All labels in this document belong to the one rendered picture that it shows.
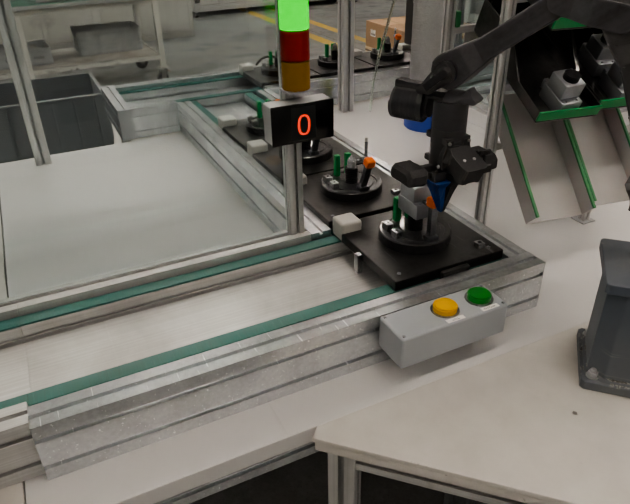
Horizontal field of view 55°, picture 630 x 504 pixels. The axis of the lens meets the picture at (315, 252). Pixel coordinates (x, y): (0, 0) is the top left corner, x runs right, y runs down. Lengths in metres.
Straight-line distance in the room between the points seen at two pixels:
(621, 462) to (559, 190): 0.56
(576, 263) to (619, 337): 0.41
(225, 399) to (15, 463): 0.29
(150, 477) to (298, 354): 0.28
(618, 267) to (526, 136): 0.42
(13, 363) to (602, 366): 0.94
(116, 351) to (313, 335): 0.33
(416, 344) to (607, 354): 0.30
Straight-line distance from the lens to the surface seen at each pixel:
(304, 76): 1.07
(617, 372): 1.07
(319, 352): 0.97
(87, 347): 1.08
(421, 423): 0.96
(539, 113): 1.18
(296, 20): 1.05
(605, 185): 1.41
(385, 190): 1.39
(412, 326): 0.97
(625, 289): 0.97
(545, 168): 1.32
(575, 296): 1.30
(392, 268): 1.10
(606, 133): 1.46
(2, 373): 1.08
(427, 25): 2.02
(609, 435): 1.02
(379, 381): 1.02
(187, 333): 1.05
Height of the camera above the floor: 1.55
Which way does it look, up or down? 31 degrees down
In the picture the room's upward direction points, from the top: 1 degrees counter-clockwise
